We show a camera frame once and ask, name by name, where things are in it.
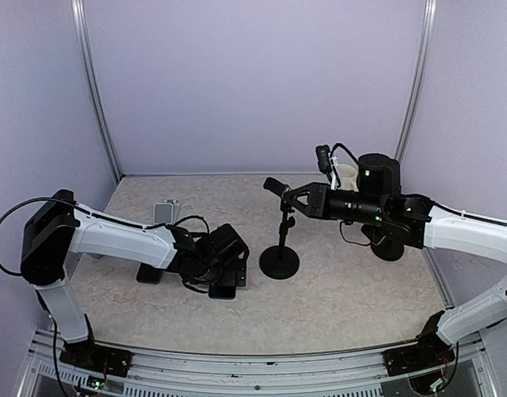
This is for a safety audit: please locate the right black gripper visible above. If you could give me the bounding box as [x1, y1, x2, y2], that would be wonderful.
[284, 180, 388, 225]

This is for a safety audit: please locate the black tall phone stand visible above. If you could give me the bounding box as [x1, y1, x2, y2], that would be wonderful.
[259, 200, 299, 280]

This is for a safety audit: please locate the black phone red case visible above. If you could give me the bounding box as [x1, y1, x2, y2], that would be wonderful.
[136, 263, 162, 285]

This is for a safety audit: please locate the silver folding phone stand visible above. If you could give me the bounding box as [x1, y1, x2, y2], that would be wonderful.
[153, 199, 181, 224]

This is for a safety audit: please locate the blue phone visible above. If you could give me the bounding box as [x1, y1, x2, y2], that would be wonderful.
[208, 285, 237, 300]

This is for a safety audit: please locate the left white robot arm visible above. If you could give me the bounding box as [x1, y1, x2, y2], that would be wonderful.
[20, 189, 249, 368]

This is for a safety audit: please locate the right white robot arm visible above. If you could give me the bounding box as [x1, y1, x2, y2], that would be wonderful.
[265, 153, 507, 367]

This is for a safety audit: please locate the cream ceramic mug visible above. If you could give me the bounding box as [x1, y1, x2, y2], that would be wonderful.
[337, 164, 358, 191]

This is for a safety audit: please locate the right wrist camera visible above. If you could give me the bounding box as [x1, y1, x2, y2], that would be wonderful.
[315, 145, 341, 189]

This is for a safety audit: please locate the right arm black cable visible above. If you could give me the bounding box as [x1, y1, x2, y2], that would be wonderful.
[331, 142, 361, 165]

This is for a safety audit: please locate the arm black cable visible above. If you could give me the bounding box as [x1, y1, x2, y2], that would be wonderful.
[331, 142, 361, 165]
[0, 196, 211, 276]

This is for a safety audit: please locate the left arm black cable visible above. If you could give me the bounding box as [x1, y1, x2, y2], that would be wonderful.
[0, 196, 211, 276]

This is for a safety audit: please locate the front aluminium rail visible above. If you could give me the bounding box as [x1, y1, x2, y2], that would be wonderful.
[11, 329, 503, 396]

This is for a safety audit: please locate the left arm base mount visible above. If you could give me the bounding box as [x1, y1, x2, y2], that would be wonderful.
[60, 323, 133, 378]

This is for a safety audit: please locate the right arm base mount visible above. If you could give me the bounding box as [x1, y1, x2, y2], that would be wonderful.
[383, 310, 456, 376]

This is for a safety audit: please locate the right aluminium frame post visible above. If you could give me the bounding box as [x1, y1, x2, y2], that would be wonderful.
[395, 0, 438, 163]

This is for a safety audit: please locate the aluminium frame post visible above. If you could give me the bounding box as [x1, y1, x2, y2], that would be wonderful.
[395, 0, 438, 163]
[70, 0, 124, 184]

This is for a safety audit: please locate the left aluminium frame post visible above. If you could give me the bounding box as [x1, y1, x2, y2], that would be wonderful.
[70, 0, 124, 184]

